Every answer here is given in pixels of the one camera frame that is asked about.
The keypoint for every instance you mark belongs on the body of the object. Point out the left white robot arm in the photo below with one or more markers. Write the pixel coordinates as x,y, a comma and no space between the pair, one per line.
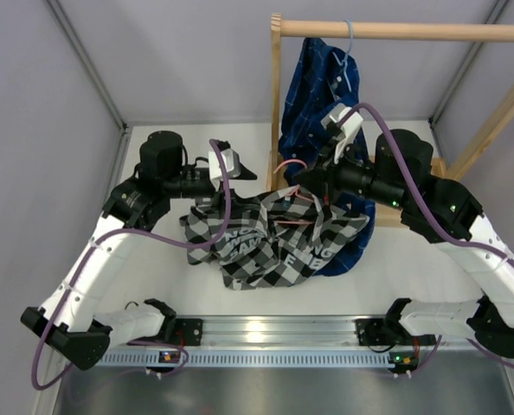
68,321

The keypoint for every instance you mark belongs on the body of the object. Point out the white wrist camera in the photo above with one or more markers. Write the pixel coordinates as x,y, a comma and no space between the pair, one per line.
223,162
342,123

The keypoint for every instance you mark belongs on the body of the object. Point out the aluminium mounting rail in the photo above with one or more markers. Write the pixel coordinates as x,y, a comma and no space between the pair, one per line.
280,331

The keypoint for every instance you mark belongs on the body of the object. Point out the blue plaid shirt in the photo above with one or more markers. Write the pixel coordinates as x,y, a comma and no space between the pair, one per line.
313,93

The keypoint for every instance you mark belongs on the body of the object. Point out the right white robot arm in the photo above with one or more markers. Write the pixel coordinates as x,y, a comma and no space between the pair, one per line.
446,214

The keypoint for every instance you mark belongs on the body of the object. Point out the black white checkered shirt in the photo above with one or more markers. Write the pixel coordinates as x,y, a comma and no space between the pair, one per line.
273,240

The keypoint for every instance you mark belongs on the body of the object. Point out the slotted grey cable duct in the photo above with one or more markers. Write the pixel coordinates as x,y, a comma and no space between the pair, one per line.
138,357

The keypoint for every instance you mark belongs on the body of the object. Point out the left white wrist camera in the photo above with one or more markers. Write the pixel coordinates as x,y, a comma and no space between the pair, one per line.
223,162

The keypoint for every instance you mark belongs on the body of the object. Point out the left aluminium frame post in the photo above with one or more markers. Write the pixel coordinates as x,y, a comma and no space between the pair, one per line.
67,28

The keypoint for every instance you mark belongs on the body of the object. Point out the wooden clothes rack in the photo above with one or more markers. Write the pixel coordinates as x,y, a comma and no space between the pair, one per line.
441,32

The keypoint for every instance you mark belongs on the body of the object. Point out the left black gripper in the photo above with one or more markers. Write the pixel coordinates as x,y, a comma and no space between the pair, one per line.
243,173

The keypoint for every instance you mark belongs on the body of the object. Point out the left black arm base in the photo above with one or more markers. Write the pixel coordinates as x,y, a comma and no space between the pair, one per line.
180,332

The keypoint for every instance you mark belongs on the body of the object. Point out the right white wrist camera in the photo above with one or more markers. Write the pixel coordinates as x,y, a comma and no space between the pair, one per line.
342,123

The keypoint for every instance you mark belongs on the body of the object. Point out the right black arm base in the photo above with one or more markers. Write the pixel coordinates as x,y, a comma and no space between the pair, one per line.
380,332

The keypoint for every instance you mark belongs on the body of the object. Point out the blue wire hanger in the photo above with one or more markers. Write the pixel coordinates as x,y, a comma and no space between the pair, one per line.
344,63

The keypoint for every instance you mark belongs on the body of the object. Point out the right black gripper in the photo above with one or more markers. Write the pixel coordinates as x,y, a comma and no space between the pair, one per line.
322,182

